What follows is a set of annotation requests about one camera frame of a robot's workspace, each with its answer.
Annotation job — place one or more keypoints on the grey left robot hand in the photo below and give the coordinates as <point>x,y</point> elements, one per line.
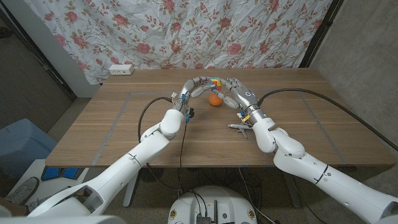
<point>186,90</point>

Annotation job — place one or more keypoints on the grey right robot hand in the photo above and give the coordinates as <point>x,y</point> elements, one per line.
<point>245,98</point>

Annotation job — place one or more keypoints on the colourful Rubik's cube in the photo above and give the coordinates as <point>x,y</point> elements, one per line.
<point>215,82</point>

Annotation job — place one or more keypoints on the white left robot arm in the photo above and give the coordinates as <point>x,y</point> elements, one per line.
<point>124,168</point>

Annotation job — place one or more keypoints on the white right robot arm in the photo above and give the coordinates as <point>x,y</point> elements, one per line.
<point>326,177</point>

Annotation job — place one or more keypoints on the white toy airplane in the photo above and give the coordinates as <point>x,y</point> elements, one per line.
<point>237,126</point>

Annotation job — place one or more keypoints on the orange fruit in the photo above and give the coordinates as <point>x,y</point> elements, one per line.
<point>214,100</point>

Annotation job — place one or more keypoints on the floral backdrop cloth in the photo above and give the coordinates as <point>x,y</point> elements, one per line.
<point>186,31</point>

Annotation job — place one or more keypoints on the white power strip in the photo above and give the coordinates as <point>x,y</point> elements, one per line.
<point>121,69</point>

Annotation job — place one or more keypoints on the grey tape outline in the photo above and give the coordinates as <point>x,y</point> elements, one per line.
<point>114,124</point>

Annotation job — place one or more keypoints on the black round floor object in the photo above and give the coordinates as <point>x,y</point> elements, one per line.
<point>154,175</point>

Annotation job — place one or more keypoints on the black backdrop stand pole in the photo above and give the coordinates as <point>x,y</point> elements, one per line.
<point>320,31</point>
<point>31,46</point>

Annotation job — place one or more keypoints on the grey table leg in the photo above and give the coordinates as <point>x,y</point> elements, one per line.
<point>293,196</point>

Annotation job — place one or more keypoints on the white robot torso base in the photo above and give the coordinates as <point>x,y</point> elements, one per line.
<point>211,202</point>

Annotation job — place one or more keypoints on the white table leg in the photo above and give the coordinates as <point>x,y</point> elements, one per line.
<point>132,193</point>

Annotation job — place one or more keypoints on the blue black foot pedal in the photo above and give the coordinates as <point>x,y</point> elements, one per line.
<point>62,173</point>

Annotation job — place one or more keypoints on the blue bin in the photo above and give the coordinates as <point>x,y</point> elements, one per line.
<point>21,143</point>

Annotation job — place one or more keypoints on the white floor platform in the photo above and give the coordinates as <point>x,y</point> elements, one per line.
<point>31,168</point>

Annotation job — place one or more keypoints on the grey sneaker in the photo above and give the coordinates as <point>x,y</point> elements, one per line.
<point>46,197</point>
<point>23,189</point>

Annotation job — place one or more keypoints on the white robot body edge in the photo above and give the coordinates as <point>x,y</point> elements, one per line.
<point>62,220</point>

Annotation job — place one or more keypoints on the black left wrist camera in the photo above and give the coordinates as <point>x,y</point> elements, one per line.
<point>190,112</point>

